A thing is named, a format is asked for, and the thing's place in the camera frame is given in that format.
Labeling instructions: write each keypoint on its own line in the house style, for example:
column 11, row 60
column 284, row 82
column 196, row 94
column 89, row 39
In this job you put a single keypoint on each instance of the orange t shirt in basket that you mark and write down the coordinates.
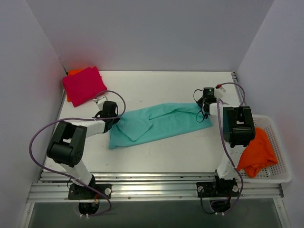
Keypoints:
column 258, row 155

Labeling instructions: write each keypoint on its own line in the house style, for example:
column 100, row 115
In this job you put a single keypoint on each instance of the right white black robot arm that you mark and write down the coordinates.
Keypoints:
column 236, row 129

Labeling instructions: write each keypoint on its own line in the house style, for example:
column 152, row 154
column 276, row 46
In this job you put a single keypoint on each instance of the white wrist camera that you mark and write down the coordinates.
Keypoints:
column 219, row 91
column 100, row 100

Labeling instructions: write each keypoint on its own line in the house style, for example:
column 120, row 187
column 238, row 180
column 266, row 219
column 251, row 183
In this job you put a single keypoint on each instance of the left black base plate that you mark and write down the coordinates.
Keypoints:
column 77, row 192

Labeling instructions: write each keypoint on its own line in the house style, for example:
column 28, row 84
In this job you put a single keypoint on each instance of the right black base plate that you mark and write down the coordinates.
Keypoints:
column 217, row 190

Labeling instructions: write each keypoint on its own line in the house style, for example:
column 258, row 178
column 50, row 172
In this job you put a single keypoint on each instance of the aluminium rail frame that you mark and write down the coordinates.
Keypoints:
column 125, row 187

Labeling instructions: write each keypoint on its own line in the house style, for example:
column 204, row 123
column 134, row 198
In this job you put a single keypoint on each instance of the folded magenta t shirt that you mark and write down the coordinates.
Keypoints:
column 83, row 86

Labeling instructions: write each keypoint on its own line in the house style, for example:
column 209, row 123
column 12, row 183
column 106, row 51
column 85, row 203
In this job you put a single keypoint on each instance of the folded orange t shirt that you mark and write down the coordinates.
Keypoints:
column 71, row 73

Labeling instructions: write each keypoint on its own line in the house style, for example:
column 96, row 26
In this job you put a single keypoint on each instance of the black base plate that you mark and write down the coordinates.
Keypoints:
column 217, row 190
column 77, row 192

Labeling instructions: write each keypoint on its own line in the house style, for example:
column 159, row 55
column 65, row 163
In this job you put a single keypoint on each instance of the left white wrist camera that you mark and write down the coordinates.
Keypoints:
column 100, row 100

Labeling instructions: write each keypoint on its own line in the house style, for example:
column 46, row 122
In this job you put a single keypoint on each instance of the teal t shirt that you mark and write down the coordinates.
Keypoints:
column 155, row 123

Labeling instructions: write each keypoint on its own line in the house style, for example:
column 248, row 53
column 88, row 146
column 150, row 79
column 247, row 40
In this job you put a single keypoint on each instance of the white plastic basket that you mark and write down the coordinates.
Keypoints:
column 273, row 174

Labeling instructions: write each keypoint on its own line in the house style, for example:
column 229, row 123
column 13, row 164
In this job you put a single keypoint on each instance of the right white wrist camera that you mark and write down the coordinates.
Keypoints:
column 219, row 91

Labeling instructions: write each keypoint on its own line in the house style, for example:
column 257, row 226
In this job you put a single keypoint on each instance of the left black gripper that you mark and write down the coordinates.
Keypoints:
column 113, row 121

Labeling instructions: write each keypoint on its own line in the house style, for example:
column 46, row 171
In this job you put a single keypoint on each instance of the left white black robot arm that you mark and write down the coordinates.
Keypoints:
column 68, row 141

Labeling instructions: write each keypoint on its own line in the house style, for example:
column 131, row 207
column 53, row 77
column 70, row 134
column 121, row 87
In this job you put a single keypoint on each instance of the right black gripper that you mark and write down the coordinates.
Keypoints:
column 204, row 107

